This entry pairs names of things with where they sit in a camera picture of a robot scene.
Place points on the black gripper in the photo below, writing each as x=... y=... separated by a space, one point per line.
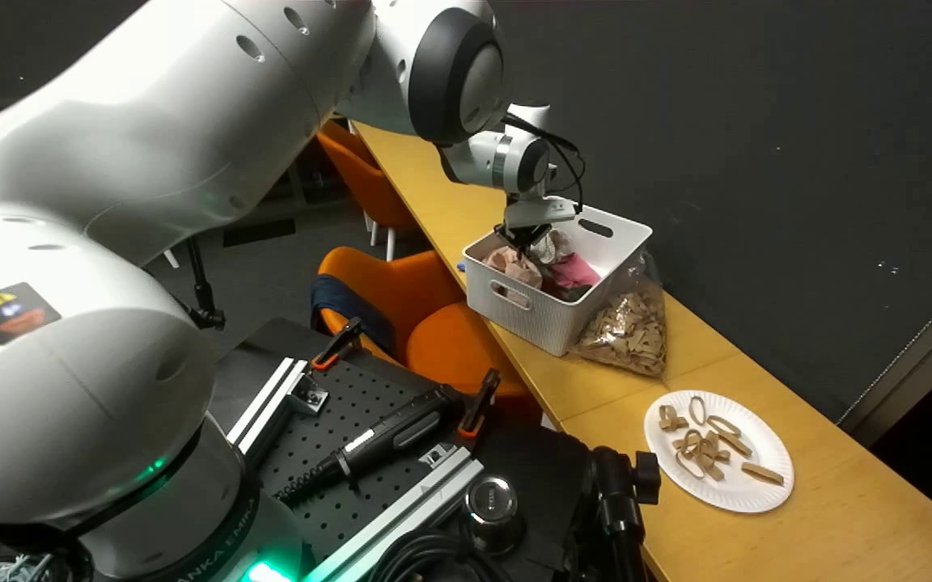
x=538 y=210

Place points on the peach shirt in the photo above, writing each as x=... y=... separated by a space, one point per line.
x=509 y=264

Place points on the navy blue shirt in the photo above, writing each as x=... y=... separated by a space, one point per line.
x=338 y=309

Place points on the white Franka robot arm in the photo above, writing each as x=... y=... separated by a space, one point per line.
x=112 y=215

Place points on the white plastic storage container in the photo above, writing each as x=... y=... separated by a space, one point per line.
x=551 y=318

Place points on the pink red cloth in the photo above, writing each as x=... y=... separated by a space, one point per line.
x=569 y=276

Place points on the tan rubber band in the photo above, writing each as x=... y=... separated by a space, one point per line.
x=695 y=407
x=765 y=473
x=671 y=419
x=730 y=438

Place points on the black perforated breadboard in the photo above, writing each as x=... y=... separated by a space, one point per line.
x=369 y=405

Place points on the round metal knob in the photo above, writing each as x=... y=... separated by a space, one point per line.
x=489 y=503

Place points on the black pen-shaped tool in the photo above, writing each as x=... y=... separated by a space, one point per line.
x=362 y=447

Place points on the white round plate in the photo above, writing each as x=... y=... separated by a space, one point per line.
x=735 y=490

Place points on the black camera tripod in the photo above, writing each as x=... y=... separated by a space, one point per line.
x=613 y=506

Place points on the long aluminium rail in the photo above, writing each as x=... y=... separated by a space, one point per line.
x=402 y=506

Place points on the short aluminium rail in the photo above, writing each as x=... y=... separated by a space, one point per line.
x=265 y=405

